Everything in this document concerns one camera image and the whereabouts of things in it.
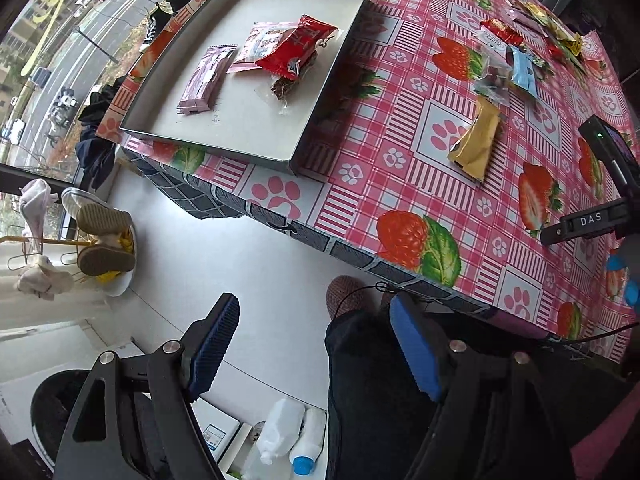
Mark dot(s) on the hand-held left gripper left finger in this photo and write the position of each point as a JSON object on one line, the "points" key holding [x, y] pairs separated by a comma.
{"points": [[215, 345]]}

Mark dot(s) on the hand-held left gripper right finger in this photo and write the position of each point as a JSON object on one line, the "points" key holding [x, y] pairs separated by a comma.
{"points": [[412, 345]]}

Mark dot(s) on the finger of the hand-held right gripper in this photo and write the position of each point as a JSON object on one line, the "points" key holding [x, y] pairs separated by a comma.
{"points": [[632, 295], [616, 262]]}

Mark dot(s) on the grey cardboard tray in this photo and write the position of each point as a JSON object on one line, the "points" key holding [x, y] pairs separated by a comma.
{"points": [[250, 125]]}

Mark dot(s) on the pink snack bar packet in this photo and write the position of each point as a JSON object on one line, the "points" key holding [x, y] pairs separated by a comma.
{"points": [[205, 80]]}

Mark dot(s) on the clear packet of brown snack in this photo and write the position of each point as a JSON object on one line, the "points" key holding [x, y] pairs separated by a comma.
{"points": [[290, 90]]}

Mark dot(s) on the pink and white snack packet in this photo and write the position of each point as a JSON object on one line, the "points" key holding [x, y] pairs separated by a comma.
{"points": [[252, 45]]}

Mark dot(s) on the clear packet of dark snacks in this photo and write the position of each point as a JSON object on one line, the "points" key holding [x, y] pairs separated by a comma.
{"points": [[492, 77]]}

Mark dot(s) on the person's leg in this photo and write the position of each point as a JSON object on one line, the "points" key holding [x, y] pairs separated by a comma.
{"points": [[380, 400]]}

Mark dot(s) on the person's brown slipper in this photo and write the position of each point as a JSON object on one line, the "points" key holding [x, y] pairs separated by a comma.
{"points": [[350, 295]]}

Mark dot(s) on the white labelled box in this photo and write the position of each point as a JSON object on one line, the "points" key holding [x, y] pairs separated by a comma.
{"points": [[217, 432]]}

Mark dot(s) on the white plastic bottle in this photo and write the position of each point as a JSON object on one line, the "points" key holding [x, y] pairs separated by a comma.
{"points": [[280, 427]]}

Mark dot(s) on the white bottle with blue cap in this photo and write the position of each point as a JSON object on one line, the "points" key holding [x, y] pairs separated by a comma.
{"points": [[307, 442]]}

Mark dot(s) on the gold snack packet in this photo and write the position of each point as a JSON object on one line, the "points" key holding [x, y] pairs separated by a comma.
{"points": [[475, 142]]}

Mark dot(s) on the pink cushion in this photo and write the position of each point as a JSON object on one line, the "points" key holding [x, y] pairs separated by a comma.
{"points": [[610, 445]]}

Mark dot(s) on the light blue snack packet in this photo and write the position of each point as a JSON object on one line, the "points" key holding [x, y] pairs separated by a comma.
{"points": [[522, 72]]}

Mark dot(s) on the white sock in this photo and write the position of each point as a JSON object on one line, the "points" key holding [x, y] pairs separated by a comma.
{"points": [[42, 280], [37, 205]]}

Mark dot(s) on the strawberry print tablecloth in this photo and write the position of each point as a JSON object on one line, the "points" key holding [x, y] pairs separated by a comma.
{"points": [[400, 160]]}

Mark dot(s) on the yellow snack packet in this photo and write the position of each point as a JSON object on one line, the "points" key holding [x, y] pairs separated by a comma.
{"points": [[555, 27]]}

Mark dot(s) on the white washing machine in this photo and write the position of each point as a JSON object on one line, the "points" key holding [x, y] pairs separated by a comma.
{"points": [[30, 420]]}

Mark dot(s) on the red and orange snack packet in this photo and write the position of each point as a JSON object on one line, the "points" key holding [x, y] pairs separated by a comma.
{"points": [[500, 30]]}

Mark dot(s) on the dark hanging clothes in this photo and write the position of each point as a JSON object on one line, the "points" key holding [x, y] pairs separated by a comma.
{"points": [[100, 140]]}

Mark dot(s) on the black sneaker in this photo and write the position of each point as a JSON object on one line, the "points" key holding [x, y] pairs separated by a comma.
{"points": [[155, 27]]}

